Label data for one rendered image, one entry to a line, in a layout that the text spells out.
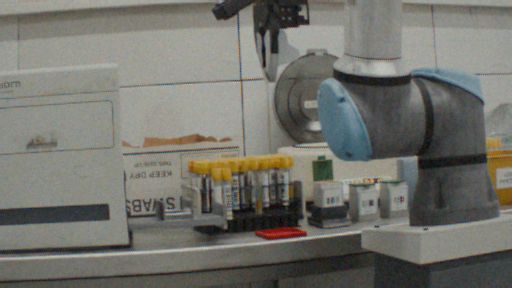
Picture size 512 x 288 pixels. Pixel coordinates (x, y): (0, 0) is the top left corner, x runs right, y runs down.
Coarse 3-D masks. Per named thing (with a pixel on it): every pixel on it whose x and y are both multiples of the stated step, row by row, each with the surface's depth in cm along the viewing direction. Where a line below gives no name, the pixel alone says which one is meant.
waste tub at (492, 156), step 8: (488, 152) 209; (496, 152) 210; (504, 152) 210; (488, 160) 195; (496, 160) 196; (504, 160) 196; (488, 168) 195; (496, 168) 196; (504, 168) 196; (496, 176) 196; (504, 176) 196; (496, 184) 196; (504, 184) 196; (496, 192) 196; (504, 192) 197; (504, 200) 197
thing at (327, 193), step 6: (330, 180) 192; (318, 186) 189; (324, 186) 188; (330, 186) 189; (336, 186) 188; (342, 186) 188; (318, 192) 190; (324, 192) 188; (330, 192) 188; (336, 192) 188; (342, 192) 189; (318, 198) 190; (324, 198) 188; (330, 198) 188; (336, 198) 188; (342, 198) 189; (318, 204) 190; (324, 204) 188; (330, 204) 188; (336, 204) 188; (342, 204) 189
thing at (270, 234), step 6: (282, 228) 184; (288, 228) 184; (294, 228) 183; (258, 234) 181; (264, 234) 178; (270, 234) 182; (276, 234) 177; (282, 234) 177; (288, 234) 177; (294, 234) 178; (300, 234) 178; (306, 234) 178
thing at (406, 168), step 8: (400, 160) 202; (408, 160) 201; (416, 160) 201; (400, 168) 202; (408, 168) 201; (416, 168) 201; (400, 176) 202; (408, 176) 201; (416, 176) 201; (408, 184) 201; (408, 192) 201; (408, 200) 201; (408, 208) 199
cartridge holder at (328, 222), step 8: (312, 208) 192; (320, 208) 188; (328, 208) 187; (336, 208) 188; (344, 208) 188; (312, 216) 192; (320, 216) 188; (328, 216) 188; (336, 216) 188; (344, 216) 188; (312, 224) 191; (320, 224) 187; (328, 224) 186; (336, 224) 186; (344, 224) 187
